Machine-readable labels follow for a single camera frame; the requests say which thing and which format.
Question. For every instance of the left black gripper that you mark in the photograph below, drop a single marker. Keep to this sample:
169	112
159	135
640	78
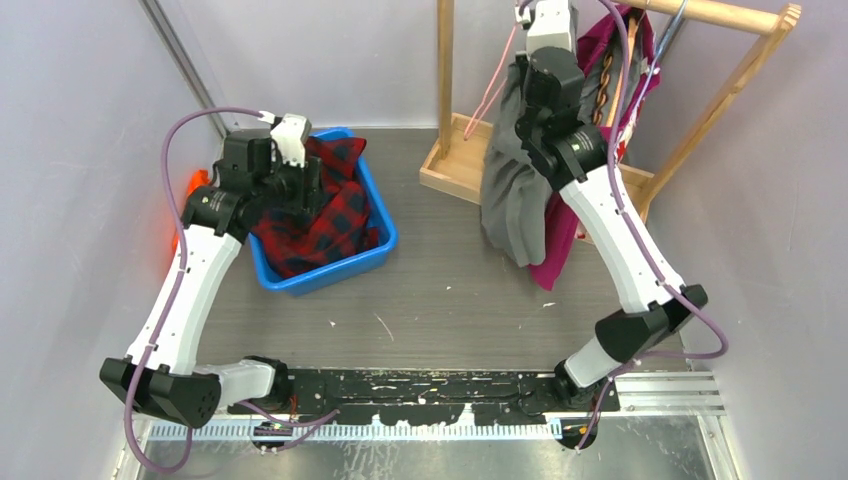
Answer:
310	192

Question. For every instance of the floral white red garment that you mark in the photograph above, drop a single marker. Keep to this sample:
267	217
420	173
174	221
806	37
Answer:
636	179

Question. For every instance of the pink wire hanger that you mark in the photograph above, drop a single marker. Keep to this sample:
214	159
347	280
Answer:
490	86

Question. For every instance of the wooden hanger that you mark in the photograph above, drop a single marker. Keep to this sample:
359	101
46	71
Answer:
609	88

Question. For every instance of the red plaid skirt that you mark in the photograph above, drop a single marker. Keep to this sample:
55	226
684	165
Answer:
295	244

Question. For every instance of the grey garment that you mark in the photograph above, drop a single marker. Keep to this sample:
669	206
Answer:
513	195

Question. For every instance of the magenta garment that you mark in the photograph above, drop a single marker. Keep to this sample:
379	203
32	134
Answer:
561	224

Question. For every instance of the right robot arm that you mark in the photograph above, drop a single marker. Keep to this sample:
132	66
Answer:
573	157

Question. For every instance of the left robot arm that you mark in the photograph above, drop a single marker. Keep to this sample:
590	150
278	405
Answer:
159	376

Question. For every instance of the blue plastic bin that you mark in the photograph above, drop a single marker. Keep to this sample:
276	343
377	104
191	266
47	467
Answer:
380	219

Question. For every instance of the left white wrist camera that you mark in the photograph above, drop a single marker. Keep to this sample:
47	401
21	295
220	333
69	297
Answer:
289	134

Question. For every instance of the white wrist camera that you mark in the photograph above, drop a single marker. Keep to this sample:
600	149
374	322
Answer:
289	134
550	23

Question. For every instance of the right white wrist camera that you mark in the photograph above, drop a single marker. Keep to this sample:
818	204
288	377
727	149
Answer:
550	23

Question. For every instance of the blue wire hanger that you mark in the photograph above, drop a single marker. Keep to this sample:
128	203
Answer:
669	34

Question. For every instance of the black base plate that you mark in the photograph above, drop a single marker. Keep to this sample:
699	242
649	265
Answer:
344	404

